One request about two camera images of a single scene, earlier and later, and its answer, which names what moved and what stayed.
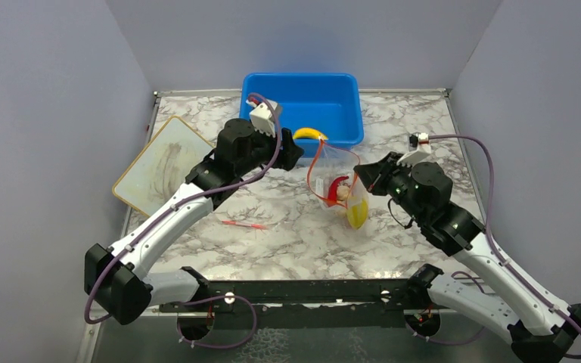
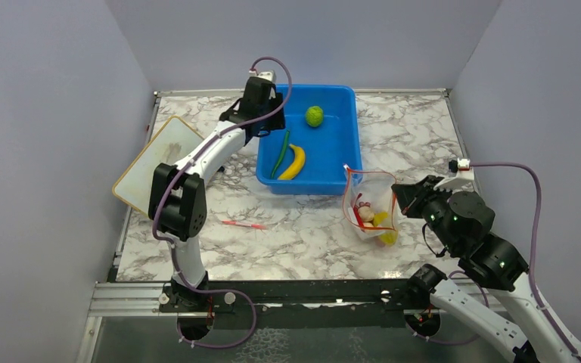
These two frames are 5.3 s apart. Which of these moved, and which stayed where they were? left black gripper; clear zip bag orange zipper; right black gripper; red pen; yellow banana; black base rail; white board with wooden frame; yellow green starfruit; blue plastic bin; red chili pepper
Moved: blue plastic bin; red chili pepper; yellow banana; clear zip bag orange zipper; yellow green starfruit; right black gripper; left black gripper
Stayed: black base rail; red pen; white board with wooden frame
